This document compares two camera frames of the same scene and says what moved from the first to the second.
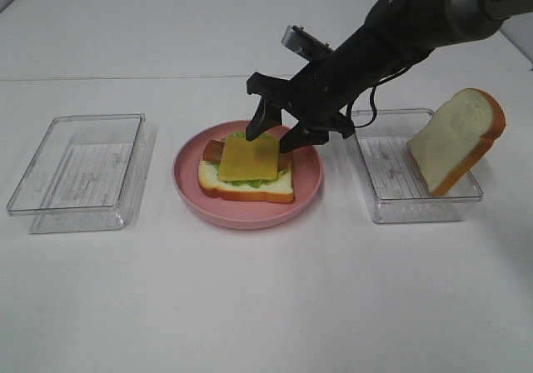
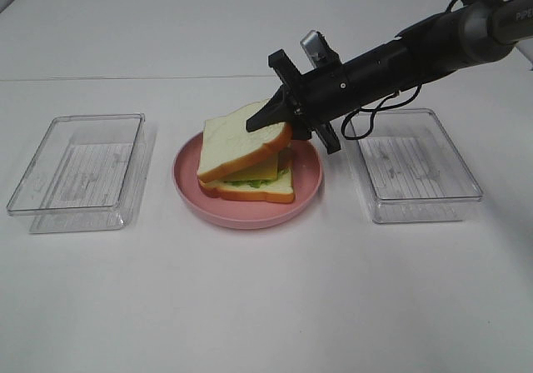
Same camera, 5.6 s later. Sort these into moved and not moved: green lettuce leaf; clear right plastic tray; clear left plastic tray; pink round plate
Moved: green lettuce leaf
Not moved: clear left plastic tray; pink round plate; clear right plastic tray
